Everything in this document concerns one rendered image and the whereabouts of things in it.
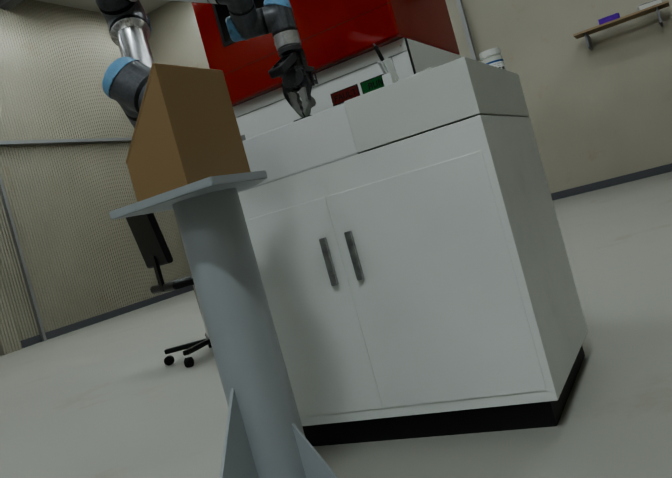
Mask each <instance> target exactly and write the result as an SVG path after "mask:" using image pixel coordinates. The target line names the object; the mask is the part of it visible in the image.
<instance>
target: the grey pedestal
mask: <svg viewBox="0 0 672 478"><path fill-rule="evenodd" d="M267 178H268V177H267V173H266V171H265V170H263V171H255V172H246V173H237V174H228V175H219V176H211V177H208V178H205V179H202V180H199V181H196V182H193V183H190V184H188V185H185V186H182V187H179V188H176V189H173V190H170V191H168V192H165V193H162V194H159V195H156V196H153V197H150V198H148V199H145V200H142V201H139V202H136V203H133V204H130V205H127V206H125V207H122V208H119V209H116V210H113V211H110V213H109V215H110V218H111V219H112V220H115V219H121V218H126V217H132V216H138V215H144V214H150V213H156V212H162V211H168V210H173V209H174V213H175V217H176V220H177V224H178V227H179V231H180V235H181V238H182V242H183V245H184V249H185V253H186V256H187V260H188V263H189V267H190V271H191V274H192V278H193V282H194V285H195V289H196V292H197V296H198V300H199V303H200V307H201V310H202V314H203V318H204V321H205V325H206V328H207V332H208V336H209V339H210V343H211V346H212V350H213V354H214V357H215V361H216V364H217V368H218V372H219V375H220V379H221V382H222V386H223V390H224V393H225V397H226V400H227V404H228V408H229V410H228V417H227V425H226V433H225V440H224V448H223V456H222V463H221V471H220V478H338V477H337V475H336V474H335V473H334V472H333V470H332V469H331V468H330V467H329V466H328V464H327V463H326V462H325V461H324V459H323V458H322V457H321V456H320V455H319V453H318V452H317V451H316V450H315V448H314V447H313V446H312V445H311V444H310V442H309V441H308V440H307V439H306V437H305V434H304V431H303V427H302V423H301V420H300V416H299V413H298V409H297V405H296V402H295V398H294V394H293V391H292V387H291V384H290V380H289V376H288V373H287V369H286V365H285V362H284V358H283V355H282V351H281V347H280V344H279V340H278V337H277V333H276V329H275V326H274V322H273V318H272V315H271V311H270V308H269V304H268V300H267V297H266V293H265V289H264V286H263V282H262V279H261V275H260V271H259V268H258V264H257V261H256V257H255V253H254V250H253V246H252V242H251V239H250V235H249V232H248V228H247V224H246V221H245V217H244V213H243V210H242V206H241V203H240V199H239V195H238V192H240V191H243V190H246V189H249V188H252V187H255V186H256V185H258V184H259V183H261V182H262V181H264V180H265V179H267Z"/></svg>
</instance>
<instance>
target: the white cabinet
mask: <svg viewBox="0 0 672 478"><path fill-rule="evenodd" d="M238 195H239V199H240V203H241V206H242V210H243V213H244V217H245V221H246V224H247V228H248V232H249V235H250V239H251V242H252V246H253V250H254V253H255V257H256V261H257V264H258V268H259V271H260V275H261V279H262V282H263V286H264V289H265V293H266V297H267V300H268V304H269V308H270V311H271V315H272V318H273V322H274V326H275V329H276V333H277V337H278V340H279V344H280V347H281V351H282V355H283V358H284V362H285V365H286V369H287V373H288V376H289V380H290V384H291V387H292V391H293V394H294V398H295V402H296V405H297V409H298V413H299V416H300V420H301V423H302V427H303V431H304V434H305V437H306V439H307V440H308V441H309V442H310V444H311V445H312V446H325V445H337V444H349V443H361V442H373V441H385V440H397V439H409V438H421V437H433V436H445V435H457V434H469V433H482V432H494V431H506V430H518V429H530V428H542V427H554V426H557V425H558V422H559V420H560V417H561V415H562V412H563V410H564V407H565V405H566V402H567V400H568V397H569V395H570V392H571V390H572V387H573V385H574V382H575V380H576V377H577V375H578V372H579V369H580V367H581V364H582V362H583V359H584V357H585V354H584V350H583V347H582V343H583V341H584V339H585V336H586V334H587V332H588V330H587V326H586V323H585V319H584V315H583V312H582V308H581V304H580V301H579V297H578V293H577V289H576V286H575V282H574V278H573V275H572V271H571V267H570V264H569V260H568V256H567V253H566V249H565V245H564V242H563V238H562V234H561V230H560V227H559V223H558V219H557V216H556V212H555V208H554V205H553V201H552V197H551V194H550V190H549V186H548V182H547V179H546V175H545V171H544V168H543V164H542V160H541V157H540V153H539V149H538V146H537V142H536V138H535V134H534V131H533V127H532V123H531V120H530V117H510V116H490V115H478V116H475V117H472V118H469V119H466V120H463V121H460V122H457V123H453V124H450V125H447V126H444V127H441V128H438V129H435V130H432V131H429V132H426V133H423V134H419V135H416V136H413V137H410V138H407V139H404V140H401V141H398V142H395V143H392V144H388V145H385V146H382V147H379V148H376V149H373V150H370V151H367V152H364V153H361V154H358V155H354V156H351V157H348V158H345V159H342V160H339V161H336V162H333V163H330V164H327V165H323V166H320V167H317V168H314V169H311V170H308V171H305V172H302V173H299V174H296V175H293V176H289V177H286V178H283V179H280V180H277V181H274V182H271V183H268V184H265V185H262V186H259V187H255V188H252V189H249V190H246V191H243V192H240V193H238Z"/></svg>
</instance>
